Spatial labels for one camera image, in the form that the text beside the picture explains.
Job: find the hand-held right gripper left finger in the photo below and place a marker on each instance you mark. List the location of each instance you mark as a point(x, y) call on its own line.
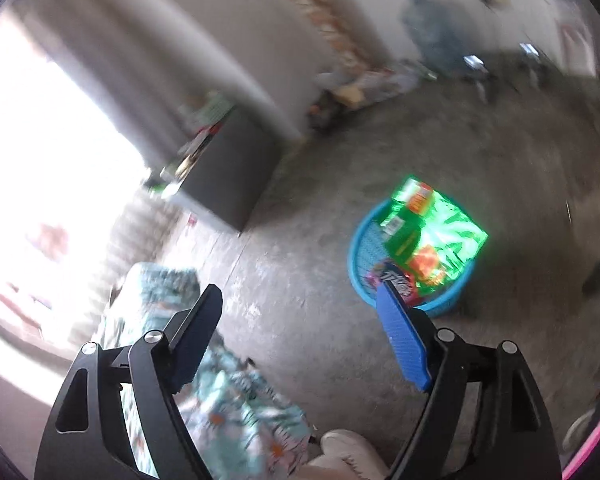
point(197, 340)

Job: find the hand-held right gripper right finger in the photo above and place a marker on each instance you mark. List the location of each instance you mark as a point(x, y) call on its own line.
point(402, 335)

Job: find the pink printed snack packet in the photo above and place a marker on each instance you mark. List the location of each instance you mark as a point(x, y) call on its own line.
point(397, 280)

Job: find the blue plastic basket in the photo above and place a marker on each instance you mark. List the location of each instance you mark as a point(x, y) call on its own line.
point(367, 245)

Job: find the large green snack bag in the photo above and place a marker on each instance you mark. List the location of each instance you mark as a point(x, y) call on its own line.
point(440, 235)

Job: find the floral blanket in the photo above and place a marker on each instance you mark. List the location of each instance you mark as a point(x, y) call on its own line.
point(245, 410)

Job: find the white slipper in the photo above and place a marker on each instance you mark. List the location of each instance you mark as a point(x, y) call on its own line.
point(347, 455)

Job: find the grey cabinet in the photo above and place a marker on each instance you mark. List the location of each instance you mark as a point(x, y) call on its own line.
point(235, 170)

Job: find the pink cloth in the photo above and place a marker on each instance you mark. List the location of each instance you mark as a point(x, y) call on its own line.
point(592, 447)

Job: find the green white packets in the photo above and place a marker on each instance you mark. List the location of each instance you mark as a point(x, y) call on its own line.
point(210, 110)

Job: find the dark bag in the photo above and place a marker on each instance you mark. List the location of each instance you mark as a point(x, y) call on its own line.
point(322, 112)

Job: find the pile of plastic bottles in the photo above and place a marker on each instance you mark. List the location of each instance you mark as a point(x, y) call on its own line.
point(385, 82)

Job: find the metal chair leg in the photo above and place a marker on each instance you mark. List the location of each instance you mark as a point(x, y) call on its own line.
point(530, 55)
point(477, 67)

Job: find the grey curtain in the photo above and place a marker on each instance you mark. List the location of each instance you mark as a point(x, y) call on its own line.
point(155, 35)

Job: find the blue water jug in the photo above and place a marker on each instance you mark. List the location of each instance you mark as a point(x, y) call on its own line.
point(432, 25)

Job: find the tall patterned box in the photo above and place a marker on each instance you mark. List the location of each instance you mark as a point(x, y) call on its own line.
point(330, 20)

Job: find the white water dispenser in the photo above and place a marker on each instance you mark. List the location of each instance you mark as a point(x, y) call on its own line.
point(577, 50)

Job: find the wooden slat frame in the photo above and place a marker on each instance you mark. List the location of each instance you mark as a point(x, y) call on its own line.
point(125, 240)

